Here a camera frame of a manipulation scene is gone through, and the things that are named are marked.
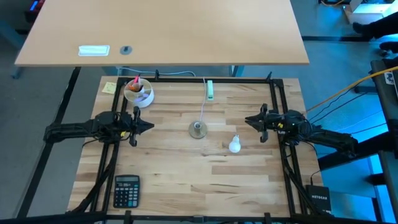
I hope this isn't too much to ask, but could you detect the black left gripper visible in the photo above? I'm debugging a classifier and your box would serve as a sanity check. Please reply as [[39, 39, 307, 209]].
[[119, 106, 155, 147]]

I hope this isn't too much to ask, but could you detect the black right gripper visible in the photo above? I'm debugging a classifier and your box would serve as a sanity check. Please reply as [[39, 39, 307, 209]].
[[244, 103, 282, 144]]

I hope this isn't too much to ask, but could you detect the white lightbulb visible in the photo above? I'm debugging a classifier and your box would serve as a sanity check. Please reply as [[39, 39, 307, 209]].
[[228, 134, 242, 154]]

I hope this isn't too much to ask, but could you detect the brass lamp base with socket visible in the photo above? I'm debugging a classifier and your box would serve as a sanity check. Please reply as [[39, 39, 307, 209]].
[[188, 120, 208, 139]]

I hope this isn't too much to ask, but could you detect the white round desk organizer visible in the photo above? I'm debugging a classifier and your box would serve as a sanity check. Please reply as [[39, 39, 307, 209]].
[[123, 77, 155, 109]]

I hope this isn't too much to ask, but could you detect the yellow sticky note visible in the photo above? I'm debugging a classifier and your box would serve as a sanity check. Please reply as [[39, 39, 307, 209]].
[[101, 82, 117, 95]]

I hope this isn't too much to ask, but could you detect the black calculator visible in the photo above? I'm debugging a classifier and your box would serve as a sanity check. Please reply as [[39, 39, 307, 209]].
[[113, 174, 141, 208]]

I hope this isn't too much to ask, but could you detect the beige wooden desk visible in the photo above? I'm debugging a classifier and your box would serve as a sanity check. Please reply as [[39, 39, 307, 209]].
[[14, 0, 310, 67]]

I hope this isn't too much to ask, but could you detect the dark grey cart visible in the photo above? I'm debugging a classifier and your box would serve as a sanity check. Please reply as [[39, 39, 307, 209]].
[[369, 58, 398, 224]]

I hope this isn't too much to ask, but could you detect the white sticker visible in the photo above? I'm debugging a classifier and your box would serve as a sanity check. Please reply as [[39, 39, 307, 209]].
[[384, 71, 398, 86]]

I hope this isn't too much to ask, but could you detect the white box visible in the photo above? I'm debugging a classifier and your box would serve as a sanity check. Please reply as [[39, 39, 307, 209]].
[[343, 0, 398, 26]]

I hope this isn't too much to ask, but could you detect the black device with blue light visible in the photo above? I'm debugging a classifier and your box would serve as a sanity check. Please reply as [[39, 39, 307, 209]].
[[26, 0, 46, 23]]

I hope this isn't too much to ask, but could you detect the black aluminium table frame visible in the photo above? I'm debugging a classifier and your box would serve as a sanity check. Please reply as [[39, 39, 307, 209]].
[[63, 71, 335, 224]]

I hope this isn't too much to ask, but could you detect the grey cable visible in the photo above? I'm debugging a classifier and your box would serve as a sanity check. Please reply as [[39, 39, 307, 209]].
[[119, 67, 197, 78]]

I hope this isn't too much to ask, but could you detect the black cable bundle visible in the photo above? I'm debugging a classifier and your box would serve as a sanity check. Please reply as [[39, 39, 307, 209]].
[[67, 141, 121, 215], [281, 142, 318, 215]]

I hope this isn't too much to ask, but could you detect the black Netgear network switch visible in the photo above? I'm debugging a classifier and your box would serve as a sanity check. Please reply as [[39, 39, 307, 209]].
[[305, 184, 332, 214]]

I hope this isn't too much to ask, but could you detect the black outer stand frame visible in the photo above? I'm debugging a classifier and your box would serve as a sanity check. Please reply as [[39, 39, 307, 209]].
[[0, 66, 398, 224]]

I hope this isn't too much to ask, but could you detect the yellow cable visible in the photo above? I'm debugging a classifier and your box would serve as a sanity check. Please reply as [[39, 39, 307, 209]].
[[320, 0, 346, 7], [306, 65, 398, 113]]

